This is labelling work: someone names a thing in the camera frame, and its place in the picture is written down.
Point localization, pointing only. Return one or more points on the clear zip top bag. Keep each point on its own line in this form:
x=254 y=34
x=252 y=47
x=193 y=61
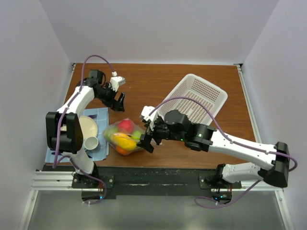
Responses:
x=137 y=141

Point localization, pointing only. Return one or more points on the orange fake orange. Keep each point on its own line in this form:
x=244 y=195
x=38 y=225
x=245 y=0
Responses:
x=121 y=151

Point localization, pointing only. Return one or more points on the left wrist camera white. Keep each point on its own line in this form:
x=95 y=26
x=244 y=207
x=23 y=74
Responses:
x=116 y=81

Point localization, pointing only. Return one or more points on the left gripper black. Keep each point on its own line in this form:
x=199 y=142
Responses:
x=116 y=105

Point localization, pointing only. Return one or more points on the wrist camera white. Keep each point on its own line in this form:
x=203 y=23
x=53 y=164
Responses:
x=116 y=81
x=148 y=116

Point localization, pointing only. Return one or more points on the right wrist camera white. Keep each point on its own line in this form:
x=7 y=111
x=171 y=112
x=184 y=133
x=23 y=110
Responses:
x=148 y=116

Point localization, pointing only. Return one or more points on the blue checkered cloth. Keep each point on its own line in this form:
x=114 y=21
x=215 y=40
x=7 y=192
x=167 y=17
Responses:
x=100 y=116

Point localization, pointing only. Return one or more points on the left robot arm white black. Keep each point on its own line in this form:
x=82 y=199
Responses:
x=64 y=133

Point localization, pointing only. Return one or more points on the red fake apple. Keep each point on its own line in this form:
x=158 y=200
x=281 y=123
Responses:
x=126 y=126

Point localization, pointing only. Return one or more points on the green fake apple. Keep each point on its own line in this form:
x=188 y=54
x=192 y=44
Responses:
x=136 y=135

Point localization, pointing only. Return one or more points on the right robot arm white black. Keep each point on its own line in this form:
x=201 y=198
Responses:
x=265 y=162

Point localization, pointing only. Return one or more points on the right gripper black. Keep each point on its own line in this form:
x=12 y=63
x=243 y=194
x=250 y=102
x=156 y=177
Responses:
x=151 y=128

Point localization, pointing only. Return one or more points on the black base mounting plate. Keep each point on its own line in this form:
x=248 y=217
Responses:
x=135 y=181

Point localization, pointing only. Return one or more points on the white plastic basket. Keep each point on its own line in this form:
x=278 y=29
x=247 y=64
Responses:
x=198 y=89

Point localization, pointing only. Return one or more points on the white ceramic cup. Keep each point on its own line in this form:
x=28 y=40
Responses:
x=91 y=144

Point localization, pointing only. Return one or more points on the yellow fake lemon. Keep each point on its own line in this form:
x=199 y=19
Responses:
x=124 y=141

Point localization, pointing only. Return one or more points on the beige ceramic plate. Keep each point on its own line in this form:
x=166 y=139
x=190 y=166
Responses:
x=88 y=126

